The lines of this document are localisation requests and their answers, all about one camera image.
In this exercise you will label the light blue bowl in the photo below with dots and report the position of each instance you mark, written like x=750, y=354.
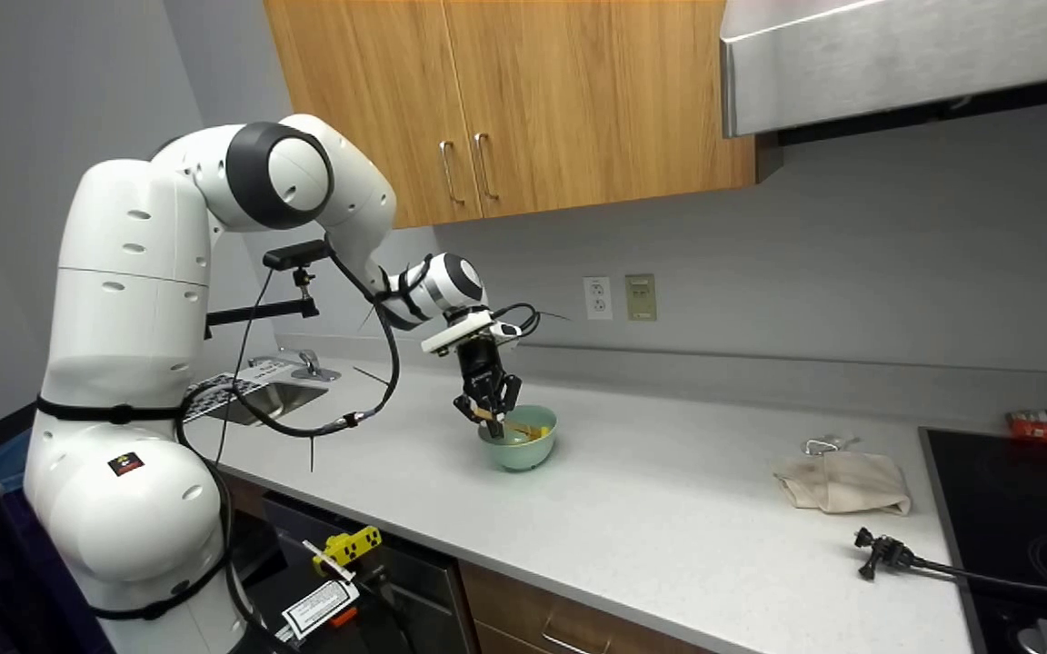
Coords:
x=526, y=457

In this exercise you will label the black camera on boom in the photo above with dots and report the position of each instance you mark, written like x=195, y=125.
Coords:
x=297, y=254

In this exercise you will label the dark blue cart post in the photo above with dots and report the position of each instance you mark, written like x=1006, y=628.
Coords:
x=15, y=584

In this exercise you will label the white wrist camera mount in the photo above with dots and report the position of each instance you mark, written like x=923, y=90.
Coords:
x=463, y=330

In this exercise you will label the clear plastic wrapper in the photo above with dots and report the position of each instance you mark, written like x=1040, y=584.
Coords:
x=829, y=445

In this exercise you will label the grey grid drying mat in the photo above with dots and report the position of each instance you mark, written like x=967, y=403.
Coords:
x=215, y=397

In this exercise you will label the steel kitchen sink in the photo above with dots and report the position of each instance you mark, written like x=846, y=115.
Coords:
x=274, y=397

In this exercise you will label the stainless steel range hood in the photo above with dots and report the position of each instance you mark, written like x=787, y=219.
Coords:
x=912, y=60

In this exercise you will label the beige crumpled cloth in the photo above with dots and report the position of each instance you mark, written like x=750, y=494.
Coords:
x=846, y=480

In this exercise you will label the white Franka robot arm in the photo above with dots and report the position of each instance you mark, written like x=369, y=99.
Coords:
x=125, y=278

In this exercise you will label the wooden wall cabinet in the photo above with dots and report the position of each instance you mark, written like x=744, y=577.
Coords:
x=526, y=98

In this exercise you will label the white labelled box device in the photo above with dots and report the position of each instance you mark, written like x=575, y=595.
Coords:
x=320, y=606

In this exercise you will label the black dishwasher front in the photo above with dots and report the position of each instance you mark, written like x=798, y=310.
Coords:
x=421, y=603

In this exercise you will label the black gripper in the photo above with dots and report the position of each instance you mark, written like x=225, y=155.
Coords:
x=485, y=369

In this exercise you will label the chrome sink faucet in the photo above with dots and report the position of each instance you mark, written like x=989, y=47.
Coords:
x=301, y=365

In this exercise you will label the white wall power outlet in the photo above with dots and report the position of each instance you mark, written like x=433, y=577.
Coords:
x=597, y=301

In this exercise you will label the wooden drawer front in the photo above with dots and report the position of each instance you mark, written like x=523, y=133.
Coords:
x=526, y=620

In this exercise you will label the black glass cooktop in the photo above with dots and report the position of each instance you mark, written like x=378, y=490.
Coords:
x=1021, y=520

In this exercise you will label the small red object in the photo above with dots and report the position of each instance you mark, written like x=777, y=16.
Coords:
x=1040, y=429

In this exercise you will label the yellow power strip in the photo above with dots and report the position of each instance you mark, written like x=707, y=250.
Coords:
x=349, y=548

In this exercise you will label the small metal object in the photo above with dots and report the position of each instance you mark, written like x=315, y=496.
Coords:
x=1040, y=637

